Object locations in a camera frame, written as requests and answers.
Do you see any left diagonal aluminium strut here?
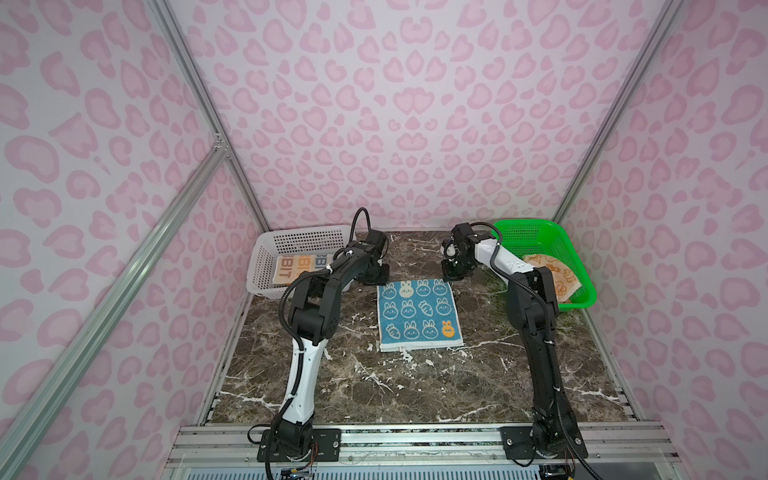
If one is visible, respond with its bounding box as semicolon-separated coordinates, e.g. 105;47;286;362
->
1;145;228;479

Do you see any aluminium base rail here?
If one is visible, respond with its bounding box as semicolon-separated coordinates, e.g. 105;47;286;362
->
161;421;688;479

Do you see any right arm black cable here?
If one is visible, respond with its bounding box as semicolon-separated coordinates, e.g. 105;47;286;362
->
467;220;592;480

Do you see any green plastic basket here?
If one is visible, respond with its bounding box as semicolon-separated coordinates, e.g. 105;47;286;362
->
494;219;598;311

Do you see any white perforated plastic basket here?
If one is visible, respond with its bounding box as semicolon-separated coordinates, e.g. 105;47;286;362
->
246;225;350;300

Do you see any right corner aluminium post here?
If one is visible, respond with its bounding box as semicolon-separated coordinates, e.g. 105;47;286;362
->
552;0;688;225

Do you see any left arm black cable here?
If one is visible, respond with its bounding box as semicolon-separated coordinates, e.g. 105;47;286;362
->
263;206;373;480

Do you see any rabbit print towel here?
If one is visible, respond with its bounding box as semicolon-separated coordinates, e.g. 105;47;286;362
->
272;253;333;286

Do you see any blue bunny print towel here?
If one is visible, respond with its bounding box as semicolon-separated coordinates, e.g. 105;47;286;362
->
377;279;464;352

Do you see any corner aluminium post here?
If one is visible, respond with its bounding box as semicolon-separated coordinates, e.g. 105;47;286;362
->
147;0;271;232
552;0;688;225

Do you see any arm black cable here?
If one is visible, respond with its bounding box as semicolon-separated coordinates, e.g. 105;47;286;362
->
467;220;592;480
263;206;373;480

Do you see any orange patterned towel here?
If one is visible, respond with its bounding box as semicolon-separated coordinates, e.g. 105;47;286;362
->
523;254;582;303

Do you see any left corner aluminium post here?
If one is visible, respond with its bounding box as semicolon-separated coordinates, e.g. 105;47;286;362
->
147;0;271;232

